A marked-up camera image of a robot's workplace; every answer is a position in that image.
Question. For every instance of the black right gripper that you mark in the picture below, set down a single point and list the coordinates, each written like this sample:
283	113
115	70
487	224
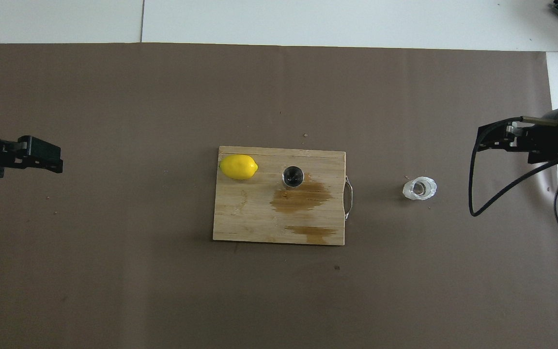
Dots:
552	140

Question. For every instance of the small clear glass cup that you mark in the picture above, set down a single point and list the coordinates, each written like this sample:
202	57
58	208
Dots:
410	190

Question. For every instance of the steel double jigger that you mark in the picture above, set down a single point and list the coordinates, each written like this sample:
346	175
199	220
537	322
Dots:
292	177

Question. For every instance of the brown paper table mat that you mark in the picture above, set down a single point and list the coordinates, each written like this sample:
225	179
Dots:
162	291

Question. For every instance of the yellow lemon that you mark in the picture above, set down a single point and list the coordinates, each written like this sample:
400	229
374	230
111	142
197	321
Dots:
238	167

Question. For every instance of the wooden cutting board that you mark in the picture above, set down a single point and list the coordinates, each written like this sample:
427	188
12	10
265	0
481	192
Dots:
259	213

